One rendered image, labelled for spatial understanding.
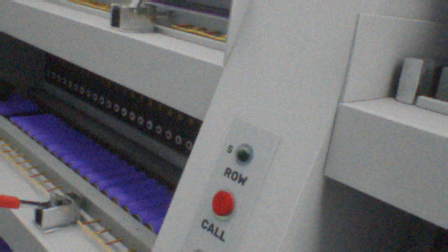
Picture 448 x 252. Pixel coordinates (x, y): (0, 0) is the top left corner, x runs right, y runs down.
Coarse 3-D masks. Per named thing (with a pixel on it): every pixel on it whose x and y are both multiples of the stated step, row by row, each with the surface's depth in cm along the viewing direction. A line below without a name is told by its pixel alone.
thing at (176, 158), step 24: (0, 72) 82; (24, 72) 85; (24, 96) 86; (72, 96) 77; (120, 120) 68; (144, 144) 63; (0, 168) 57; (0, 192) 51; (24, 192) 52; (48, 192) 53; (0, 216) 51; (24, 216) 47; (24, 240) 46; (48, 240) 44; (72, 240) 44; (96, 240) 45
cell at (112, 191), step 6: (144, 180) 54; (150, 180) 55; (114, 186) 52; (120, 186) 52; (126, 186) 52; (132, 186) 53; (138, 186) 53; (144, 186) 54; (150, 186) 54; (156, 186) 55; (108, 192) 51; (114, 192) 51; (120, 192) 52; (126, 192) 52; (108, 198) 51
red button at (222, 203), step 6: (222, 192) 30; (228, 192) 30; (216, 198) 31; (222, 198) 30; (228, 198) 30; (216, 204) 30; (222, 204) 30; (228, 204) 30; (216, 210) 30; (222, 210) 30; (228, 210) 30
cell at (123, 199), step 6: (162, 186) 54; (132, 192) 51; (138, 192) 51; (144, 192) 52; (150, 192) 52; (156, 192) 52; (162, 192) 53; (114, 198) 50; (120, 198) 50; (126, 198) 50; (132, 198) 50; (138, 198) 51; (144, 198) 51; (120, 204) 49
